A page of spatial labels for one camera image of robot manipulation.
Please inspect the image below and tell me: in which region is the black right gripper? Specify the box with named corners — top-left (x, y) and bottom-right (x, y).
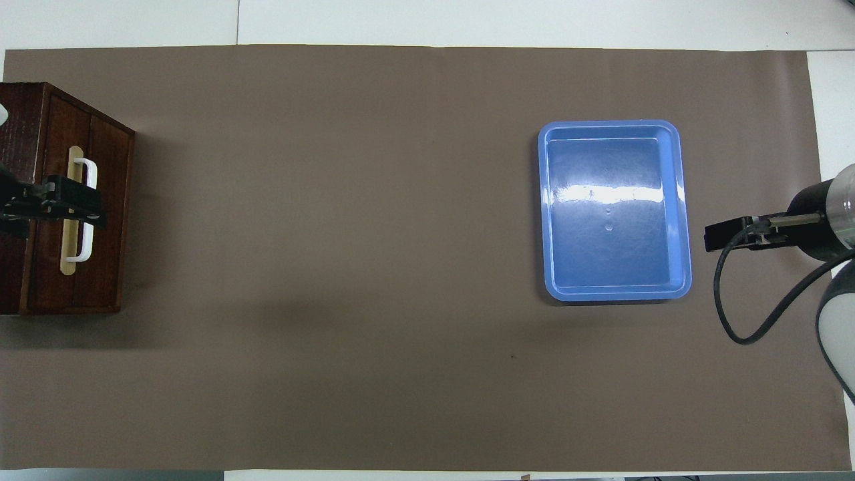
top-left (704, 176), bottom-right (837, 262)

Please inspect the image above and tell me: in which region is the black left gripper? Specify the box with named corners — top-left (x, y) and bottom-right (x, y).
top-left (0, 164), bottom-right (109, 239)

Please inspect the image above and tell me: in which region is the white drawer handle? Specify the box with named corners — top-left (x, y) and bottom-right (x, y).
top-left (63, 157), bottom-right (98, 263)

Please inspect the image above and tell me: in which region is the dark wooden drawer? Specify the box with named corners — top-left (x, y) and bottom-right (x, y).
top-left (30, 92), bottom-right (135, 312)

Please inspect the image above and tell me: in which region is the dark wooden drawer cabinet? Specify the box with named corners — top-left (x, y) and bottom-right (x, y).
top-left (0, 82), bottom-right (136, 316)

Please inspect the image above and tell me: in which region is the blue plastic tray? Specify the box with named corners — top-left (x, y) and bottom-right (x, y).
top-left (538, 120), bottom-right (693, 303)

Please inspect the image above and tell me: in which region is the brown table mat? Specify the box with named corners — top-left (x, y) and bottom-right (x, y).
top-left (0, 44), bottom-right (853, 472)

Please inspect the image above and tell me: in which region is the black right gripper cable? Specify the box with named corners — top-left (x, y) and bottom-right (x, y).
top-left (713, 212), bottom-right (855, 346)

